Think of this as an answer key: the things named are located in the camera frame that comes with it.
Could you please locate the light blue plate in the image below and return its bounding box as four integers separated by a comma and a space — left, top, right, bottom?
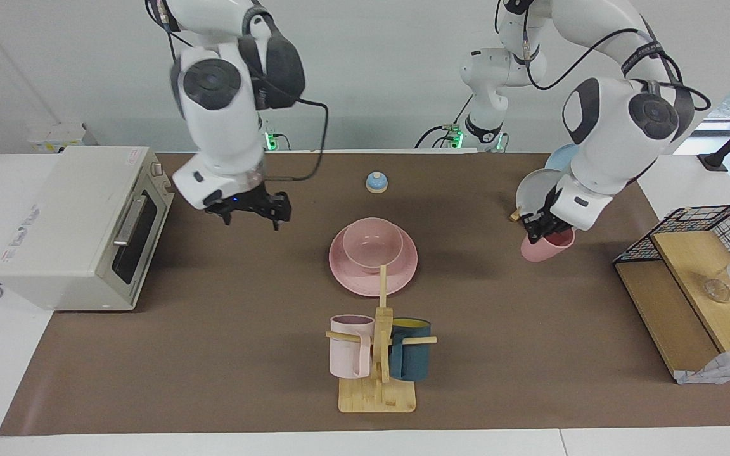
544, 143, 579, 172

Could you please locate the grey plate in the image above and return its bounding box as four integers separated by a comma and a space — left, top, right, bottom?
515, 168, 563, 220

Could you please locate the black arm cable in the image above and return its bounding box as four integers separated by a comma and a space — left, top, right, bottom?
257, 95, 330, 184
496, 0, 713, 191

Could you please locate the brown table mat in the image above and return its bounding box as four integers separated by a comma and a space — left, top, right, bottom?
0, 152, 730, 437

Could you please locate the wooden mug tree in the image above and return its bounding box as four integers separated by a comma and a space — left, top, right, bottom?
325, 265, 438, 414

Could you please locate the pink bowl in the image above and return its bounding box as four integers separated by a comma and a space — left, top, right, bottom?
343, 217, 404, 274

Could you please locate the beige toaster oven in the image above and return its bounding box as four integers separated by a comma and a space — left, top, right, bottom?
0, 146, 176, 312

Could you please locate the small cream box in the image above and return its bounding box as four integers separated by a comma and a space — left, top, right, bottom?
25, 122, 97, 153

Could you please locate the wire and wood shelf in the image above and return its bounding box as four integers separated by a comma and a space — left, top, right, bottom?
612, 204, 730, 384

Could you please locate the pink speckled plate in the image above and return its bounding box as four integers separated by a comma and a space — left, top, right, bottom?
329, 222, 418, 297

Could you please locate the pink tumbler cup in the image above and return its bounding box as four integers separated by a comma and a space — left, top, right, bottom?
520, 227, 576, 263

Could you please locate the dark teal mug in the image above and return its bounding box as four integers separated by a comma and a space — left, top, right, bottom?
388, 317, 433, 383

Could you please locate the clear glass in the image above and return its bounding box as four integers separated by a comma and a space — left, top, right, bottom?
703, 277, 730, 304

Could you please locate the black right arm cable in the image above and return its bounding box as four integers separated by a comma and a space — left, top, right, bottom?
257, 95, 330, 184

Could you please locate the pale pink mug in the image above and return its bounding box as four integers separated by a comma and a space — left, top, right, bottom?
329, 314, 376, 380

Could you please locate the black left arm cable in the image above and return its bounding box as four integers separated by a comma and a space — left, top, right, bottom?
496, 0, 713, 191

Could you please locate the black base cable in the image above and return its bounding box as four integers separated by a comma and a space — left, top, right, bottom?
415, 95, 475, 150

